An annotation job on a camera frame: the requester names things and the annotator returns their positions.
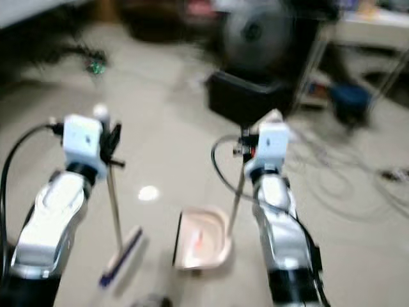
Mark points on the beige plastic dustpan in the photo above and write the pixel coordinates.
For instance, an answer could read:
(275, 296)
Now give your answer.
(198, 240)

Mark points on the beige broom with blue bristles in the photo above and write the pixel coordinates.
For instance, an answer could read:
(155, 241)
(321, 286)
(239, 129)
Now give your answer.
(121, 259)

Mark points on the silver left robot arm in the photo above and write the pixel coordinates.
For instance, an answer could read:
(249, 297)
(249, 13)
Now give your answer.
(51, 217)

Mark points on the grey floor fan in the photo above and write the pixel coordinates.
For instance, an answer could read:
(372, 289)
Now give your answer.
(255, 32)

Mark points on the black box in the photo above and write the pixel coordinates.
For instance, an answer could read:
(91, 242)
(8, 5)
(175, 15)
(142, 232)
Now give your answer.
(249, 99)

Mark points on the small green object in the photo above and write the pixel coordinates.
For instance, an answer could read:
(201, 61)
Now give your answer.
(97, 68)

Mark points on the bin with blue lid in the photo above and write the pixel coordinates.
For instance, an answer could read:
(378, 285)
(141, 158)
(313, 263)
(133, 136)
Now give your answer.
(351, 102)

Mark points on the white table with metal legs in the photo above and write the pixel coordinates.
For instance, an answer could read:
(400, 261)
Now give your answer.
(370, 29)

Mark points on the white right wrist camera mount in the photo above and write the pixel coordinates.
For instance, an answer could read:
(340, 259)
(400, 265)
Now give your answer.
(271, 144)

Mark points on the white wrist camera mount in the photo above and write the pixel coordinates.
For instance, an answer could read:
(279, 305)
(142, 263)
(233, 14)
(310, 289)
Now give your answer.
(83, 141)
(271, 144)

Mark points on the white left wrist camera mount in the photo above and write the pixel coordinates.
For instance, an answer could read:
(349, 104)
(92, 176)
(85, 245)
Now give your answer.
(83, 141)

